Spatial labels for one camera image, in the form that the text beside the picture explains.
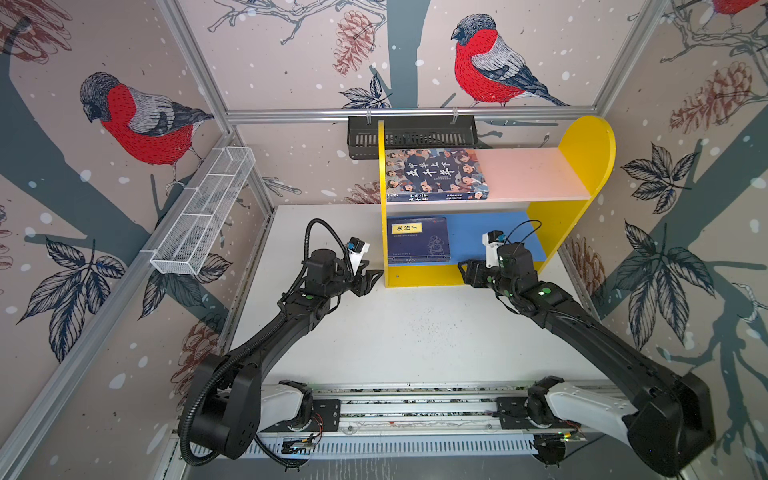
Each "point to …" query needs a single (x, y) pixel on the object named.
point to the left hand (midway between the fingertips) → (374, 266)
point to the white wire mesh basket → (203, 212)
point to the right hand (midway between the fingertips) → (465, 266)
